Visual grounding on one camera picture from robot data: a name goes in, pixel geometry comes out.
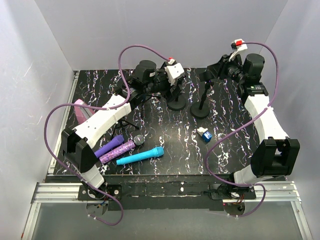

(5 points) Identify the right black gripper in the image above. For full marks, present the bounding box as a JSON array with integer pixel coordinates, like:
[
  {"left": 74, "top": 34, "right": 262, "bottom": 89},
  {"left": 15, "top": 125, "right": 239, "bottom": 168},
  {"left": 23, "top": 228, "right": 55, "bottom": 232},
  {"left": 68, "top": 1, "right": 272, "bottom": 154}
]
[{"left": 207, "top": 53, "right": 246, "bottom": 84}]

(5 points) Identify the round base mic stand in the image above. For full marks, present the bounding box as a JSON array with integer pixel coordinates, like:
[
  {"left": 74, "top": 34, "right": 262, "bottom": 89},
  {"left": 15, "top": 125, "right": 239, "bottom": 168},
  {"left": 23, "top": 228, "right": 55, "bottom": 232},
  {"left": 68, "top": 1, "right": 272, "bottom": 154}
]
[{"left": 167, "top": 92, "right": 187, "bottom": 111}]

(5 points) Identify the glitter purple microphone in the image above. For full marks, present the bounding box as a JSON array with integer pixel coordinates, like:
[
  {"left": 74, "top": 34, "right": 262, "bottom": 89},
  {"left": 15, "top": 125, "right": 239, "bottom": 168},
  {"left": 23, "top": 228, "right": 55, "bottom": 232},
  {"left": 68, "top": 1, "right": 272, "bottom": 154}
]
[{"left": 98, "top": 134, "right": 145, "bottom": 164}]

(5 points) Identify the cyan microphone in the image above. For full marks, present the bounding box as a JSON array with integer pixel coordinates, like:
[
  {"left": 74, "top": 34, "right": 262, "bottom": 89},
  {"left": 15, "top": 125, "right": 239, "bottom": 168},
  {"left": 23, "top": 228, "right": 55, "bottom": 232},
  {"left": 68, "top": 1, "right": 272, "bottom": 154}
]
[{"left": 116, "top": 146, "right": 164, "bottom": 165}]

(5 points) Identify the black tripod mic stand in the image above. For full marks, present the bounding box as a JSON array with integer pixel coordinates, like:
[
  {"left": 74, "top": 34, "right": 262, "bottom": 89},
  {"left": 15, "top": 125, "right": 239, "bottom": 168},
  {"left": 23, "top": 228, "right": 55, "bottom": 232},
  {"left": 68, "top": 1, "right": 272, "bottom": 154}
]
[{"left": 114, "top": 119, "right": 140, "bottom": 130}]

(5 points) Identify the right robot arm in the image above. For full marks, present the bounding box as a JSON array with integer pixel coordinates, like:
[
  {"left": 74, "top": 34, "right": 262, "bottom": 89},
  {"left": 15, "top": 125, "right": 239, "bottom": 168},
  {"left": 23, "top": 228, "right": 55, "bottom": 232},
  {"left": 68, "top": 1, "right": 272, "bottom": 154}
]
[{"left": 201, "top": 53, "right": 300, "bottom": 199}]

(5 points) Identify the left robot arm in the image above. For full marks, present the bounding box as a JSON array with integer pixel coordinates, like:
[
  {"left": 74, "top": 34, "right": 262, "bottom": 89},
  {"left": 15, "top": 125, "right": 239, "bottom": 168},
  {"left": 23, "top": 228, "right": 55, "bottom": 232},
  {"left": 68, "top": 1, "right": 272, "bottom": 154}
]
[{"left": 61, "top": 59, "right": 185, "bottom": 200}]

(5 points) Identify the blue white small box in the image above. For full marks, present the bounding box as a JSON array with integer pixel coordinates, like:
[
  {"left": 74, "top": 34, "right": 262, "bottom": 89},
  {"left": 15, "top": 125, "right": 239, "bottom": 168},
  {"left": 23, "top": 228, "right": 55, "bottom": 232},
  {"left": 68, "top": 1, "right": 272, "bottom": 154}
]
[{"left": 196, "top": 127, "right": 213, "bottom": 143}]

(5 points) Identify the pink box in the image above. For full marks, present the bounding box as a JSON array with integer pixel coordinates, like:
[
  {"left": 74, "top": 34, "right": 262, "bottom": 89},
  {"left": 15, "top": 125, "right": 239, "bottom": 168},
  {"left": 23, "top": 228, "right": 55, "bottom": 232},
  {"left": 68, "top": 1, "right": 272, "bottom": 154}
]
[{"left": 74, "top": 106, "right": 95, "bottom": 125}]

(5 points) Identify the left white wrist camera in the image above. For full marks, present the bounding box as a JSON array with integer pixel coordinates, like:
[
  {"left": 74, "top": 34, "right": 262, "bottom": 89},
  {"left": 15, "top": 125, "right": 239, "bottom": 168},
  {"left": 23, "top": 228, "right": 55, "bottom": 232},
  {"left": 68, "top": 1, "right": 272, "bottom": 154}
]
[{"left": 165, "top": 63, "right": 185, "bottom": 86}]

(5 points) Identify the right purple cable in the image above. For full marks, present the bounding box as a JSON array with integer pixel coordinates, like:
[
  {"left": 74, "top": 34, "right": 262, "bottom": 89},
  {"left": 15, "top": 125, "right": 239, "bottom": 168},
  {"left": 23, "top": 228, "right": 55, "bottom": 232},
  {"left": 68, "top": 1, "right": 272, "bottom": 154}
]
[{"left": 204, "top": 40, "right": 279, "bottom": 218}]

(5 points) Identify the purple cable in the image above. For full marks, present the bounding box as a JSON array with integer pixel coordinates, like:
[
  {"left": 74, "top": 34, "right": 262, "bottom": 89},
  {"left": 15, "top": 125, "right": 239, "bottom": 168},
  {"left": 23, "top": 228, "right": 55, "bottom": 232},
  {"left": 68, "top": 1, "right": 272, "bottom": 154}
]
[
  {"left": 43, "top": 44, "right": 175, "bottom": 226},
  {"left": 204, "top": 40, "right": 279, "bottom": 218}
]

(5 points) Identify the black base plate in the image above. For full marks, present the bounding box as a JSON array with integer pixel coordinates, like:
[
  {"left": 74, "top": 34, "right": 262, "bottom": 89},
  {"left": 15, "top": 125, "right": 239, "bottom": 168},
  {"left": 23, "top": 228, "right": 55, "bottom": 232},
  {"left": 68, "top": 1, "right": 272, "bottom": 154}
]
[{"left": 76, "top": 173, "right": 258, "bottom": 212}]

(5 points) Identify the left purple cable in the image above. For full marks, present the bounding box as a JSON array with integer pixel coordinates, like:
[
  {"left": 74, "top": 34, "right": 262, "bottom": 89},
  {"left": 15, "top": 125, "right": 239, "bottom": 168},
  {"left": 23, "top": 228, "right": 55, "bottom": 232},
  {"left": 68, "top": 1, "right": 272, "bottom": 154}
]
[{"left": 43, "top": 44, "right": 175, "bottom": 226}]

